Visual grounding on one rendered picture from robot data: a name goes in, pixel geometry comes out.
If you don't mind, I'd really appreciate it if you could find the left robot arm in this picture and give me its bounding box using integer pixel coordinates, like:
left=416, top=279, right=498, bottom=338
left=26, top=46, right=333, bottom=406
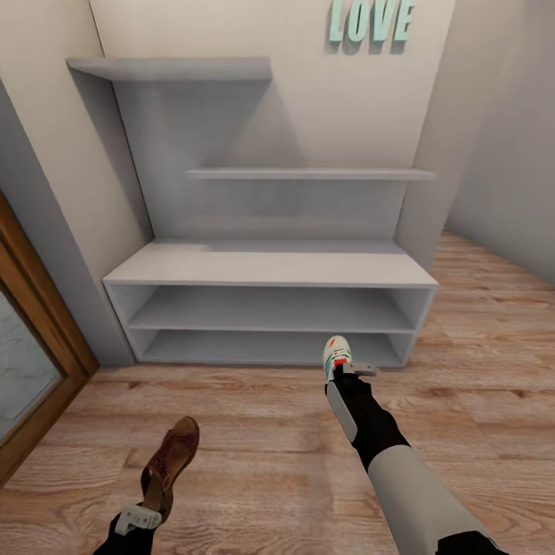
left=93, top=504, right=163, bottom=555

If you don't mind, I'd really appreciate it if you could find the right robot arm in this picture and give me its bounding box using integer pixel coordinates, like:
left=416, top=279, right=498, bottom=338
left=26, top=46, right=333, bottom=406
left=325, top=362, right=509, bottom=555

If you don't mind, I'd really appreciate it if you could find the gym shoe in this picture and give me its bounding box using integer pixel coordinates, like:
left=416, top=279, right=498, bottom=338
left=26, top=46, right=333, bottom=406
left=323, top=335, right=354, bottom=383

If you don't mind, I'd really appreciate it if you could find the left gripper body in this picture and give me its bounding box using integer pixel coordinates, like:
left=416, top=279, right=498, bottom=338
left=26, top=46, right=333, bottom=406
left=98, top=516, right=155, bottom=555

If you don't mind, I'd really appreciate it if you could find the sandal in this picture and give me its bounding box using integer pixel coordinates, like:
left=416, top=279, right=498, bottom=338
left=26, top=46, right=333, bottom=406
left=141, top=416, right=200, bottom=524

